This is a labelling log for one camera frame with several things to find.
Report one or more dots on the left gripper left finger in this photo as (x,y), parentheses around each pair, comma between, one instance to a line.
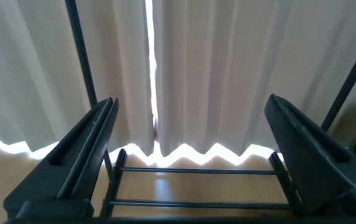
(35,193)

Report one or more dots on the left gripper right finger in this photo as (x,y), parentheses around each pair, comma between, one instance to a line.
(321,174)

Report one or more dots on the black clothes rack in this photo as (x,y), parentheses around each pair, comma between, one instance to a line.
(81,56)

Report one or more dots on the beige curtain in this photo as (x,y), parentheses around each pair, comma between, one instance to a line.
(227,62)

